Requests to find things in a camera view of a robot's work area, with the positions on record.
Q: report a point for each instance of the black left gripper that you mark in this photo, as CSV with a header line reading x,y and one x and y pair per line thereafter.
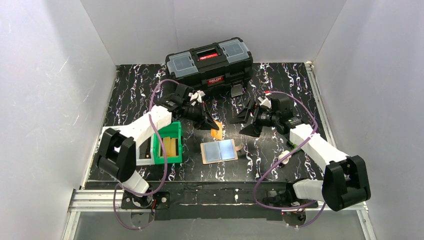
x,y
200,114

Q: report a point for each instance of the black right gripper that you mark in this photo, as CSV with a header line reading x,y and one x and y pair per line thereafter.
x,y
253,117

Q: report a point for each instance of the yellow and white credit card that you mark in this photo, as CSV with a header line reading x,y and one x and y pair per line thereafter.
x,y
217,133

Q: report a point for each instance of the yellow cards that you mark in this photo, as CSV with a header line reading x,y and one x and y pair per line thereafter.
x,y
171,146

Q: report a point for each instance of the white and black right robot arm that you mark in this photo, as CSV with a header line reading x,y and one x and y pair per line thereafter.
x,y
345,181

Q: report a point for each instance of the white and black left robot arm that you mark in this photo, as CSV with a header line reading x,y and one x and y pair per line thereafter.
x,y
118,148

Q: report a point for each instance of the green plastic bin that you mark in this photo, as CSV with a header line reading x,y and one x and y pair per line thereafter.
x,y
171,137

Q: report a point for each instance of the black plastic toolbox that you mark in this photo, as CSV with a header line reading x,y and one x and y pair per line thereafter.
x,y
214,68

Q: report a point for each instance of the white plastic bin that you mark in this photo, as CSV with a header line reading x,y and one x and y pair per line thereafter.
x,y
139,149

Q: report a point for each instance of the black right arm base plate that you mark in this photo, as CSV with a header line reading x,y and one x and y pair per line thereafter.
x,y
279,199

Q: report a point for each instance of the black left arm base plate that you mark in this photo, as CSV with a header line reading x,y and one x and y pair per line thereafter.
x,y
157,201

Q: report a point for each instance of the aluminium front rail frame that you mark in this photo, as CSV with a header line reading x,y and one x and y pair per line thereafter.
x,y
91,216

